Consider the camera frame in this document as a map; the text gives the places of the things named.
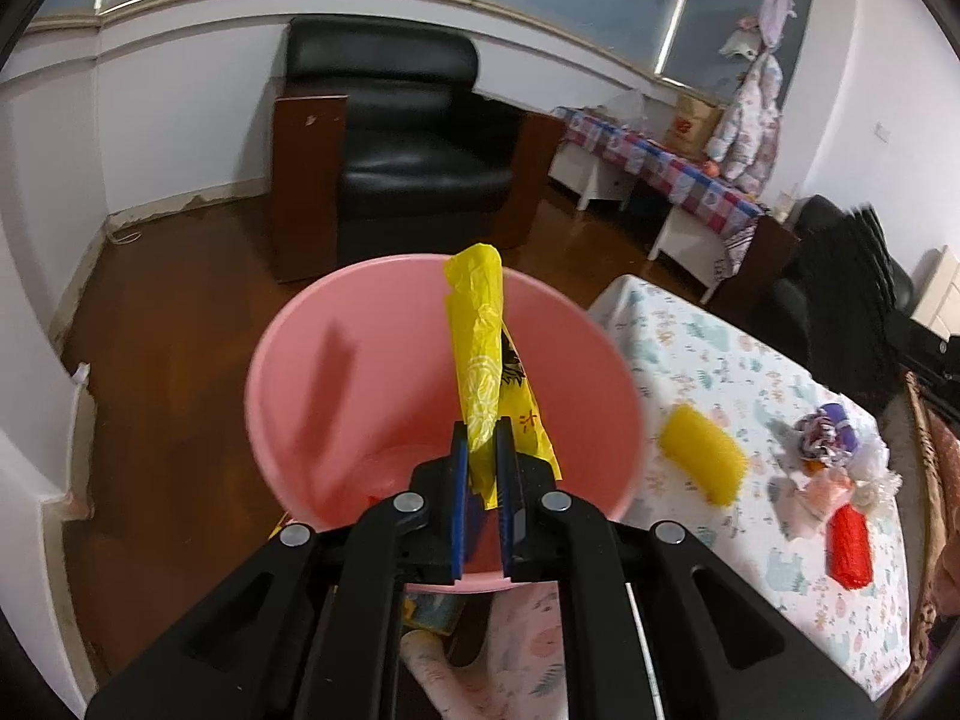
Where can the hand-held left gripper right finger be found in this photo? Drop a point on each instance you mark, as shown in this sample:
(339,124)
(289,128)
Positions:
(506,499)

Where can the white desk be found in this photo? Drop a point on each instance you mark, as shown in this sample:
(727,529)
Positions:
(592,172)

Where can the yellow plastic bag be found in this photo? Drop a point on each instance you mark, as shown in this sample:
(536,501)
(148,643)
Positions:
(480,345)

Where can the pink floral cloth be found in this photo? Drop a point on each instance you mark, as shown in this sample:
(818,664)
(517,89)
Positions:
(517,652)

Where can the light purple hanging hat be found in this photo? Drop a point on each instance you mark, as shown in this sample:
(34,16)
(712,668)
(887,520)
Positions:
(776,15)

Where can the floral tablecloth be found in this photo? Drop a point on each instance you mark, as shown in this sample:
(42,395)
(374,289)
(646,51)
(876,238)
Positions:
(712,360)

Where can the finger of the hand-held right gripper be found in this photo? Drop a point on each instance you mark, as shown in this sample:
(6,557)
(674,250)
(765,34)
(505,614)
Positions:
(862,300)

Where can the white floral puffer jacket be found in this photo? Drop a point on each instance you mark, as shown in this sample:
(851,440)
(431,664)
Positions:
(746,127)

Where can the cream bed headboard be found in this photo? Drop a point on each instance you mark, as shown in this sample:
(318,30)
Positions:
(937,292)

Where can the cardboard box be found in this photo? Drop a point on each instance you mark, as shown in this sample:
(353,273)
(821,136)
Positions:
(694,124)

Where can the pink plastic bucket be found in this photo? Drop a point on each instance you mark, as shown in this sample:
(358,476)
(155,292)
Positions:
(337,405)

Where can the white hanging hat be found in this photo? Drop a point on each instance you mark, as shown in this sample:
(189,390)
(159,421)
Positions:
(739,41)

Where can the bed with patterned bedding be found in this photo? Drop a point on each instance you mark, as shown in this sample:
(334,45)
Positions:
(937,480)

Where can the orange fruit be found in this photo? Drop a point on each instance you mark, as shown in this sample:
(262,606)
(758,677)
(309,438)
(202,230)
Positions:
(710,169)

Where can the white plastic bag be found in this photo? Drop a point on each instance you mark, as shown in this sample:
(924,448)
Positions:
(799,506)

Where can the clear plastic bag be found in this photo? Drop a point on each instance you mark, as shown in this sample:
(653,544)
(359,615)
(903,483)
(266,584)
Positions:
(624,106)

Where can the red foam net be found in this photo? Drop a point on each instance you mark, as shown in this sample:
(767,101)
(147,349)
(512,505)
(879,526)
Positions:
(849,547)

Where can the yellow box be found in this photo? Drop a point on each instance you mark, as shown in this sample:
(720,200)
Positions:
(431,611)

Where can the yellow foam net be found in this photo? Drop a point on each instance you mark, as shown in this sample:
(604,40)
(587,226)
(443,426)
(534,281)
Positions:
(701,454)

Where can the checkered tablecloth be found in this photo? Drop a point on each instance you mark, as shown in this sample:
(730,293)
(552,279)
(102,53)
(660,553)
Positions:
(675,172)

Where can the white wall socket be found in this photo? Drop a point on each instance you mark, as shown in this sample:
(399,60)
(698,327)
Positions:
(883,132)

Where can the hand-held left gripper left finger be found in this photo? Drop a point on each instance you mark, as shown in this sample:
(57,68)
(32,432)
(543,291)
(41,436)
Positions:
(459,499)

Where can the cup with straw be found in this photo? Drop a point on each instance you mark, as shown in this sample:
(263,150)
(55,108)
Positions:
(785,206)

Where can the clear crinkled wrapper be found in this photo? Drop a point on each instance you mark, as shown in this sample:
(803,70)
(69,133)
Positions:
(877,465)

